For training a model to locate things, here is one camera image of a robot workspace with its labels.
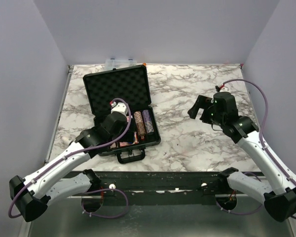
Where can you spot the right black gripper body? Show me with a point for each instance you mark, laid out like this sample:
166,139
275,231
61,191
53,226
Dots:
209,115

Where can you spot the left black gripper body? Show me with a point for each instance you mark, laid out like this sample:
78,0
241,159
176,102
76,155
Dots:
129,136

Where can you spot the black poker set case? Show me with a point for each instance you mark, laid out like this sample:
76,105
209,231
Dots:
130,84

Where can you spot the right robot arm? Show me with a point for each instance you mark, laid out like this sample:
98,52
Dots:
278,194

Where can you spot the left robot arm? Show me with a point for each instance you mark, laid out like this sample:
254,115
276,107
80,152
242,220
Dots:
31,195

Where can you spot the red card deck in case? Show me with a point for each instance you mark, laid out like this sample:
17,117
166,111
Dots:
130,142

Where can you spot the orange chip stack upper right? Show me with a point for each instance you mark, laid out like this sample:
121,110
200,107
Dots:
139,123

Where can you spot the black white tool on table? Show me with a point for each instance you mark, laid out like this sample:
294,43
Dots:
66,141

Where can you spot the clear plastic box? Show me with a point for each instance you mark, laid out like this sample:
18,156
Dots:
113,63

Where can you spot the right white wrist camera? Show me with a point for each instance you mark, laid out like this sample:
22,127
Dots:
221,88

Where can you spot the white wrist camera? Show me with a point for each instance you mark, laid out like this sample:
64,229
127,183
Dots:
119,107
221,88

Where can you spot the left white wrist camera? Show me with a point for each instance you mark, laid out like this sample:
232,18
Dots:
119,107

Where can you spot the black mounting rail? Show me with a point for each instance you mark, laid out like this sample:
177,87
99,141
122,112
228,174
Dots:
142,188

